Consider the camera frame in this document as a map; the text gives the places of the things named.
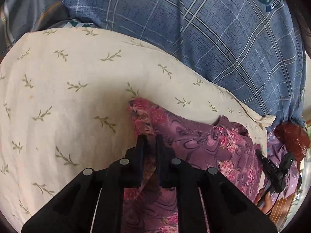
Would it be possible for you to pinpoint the cream leaf-print pillow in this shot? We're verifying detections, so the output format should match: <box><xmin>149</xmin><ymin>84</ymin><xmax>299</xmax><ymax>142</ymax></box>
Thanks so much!
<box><xmin>1</xmin><ymin>27</ymin><xmax>274</xmax><ymax>231</ymax></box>

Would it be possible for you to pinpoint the blue plaid bedsheet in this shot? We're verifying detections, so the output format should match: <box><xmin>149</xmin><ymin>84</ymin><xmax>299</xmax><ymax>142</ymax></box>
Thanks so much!
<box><xmin>60</xmin><ymin>0</ymin><xmax>306</xmax><ymax>126</ymax></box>

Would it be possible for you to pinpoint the dark red plastic bag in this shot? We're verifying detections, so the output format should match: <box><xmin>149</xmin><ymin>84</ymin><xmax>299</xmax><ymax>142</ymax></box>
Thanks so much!
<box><xmin>273</xmin><ymin>122</ymin><xmax>310</xmax><ymax>162</ymax></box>

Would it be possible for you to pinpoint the grey star-print cloth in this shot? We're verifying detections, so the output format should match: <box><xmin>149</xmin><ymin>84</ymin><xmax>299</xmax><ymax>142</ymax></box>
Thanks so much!
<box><xmin>1</xmin><ymin>0</ymin><xmax>70</xmax><ymax>56</ymax></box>

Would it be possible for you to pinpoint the lilac flower-print cloth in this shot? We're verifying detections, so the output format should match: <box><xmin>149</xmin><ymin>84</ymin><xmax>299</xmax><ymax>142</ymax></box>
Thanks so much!
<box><xmin>267</xmin><ymin>131</ymin><xmax>299</xmax><ymax>202</ymax></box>

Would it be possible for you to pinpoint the purple pink floral garment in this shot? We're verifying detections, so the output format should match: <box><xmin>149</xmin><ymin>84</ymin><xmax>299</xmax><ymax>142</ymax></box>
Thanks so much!
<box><xmin>121</xmin><ymin>98</ymin><xmax>262</xmax><ymax>232</ymax></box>

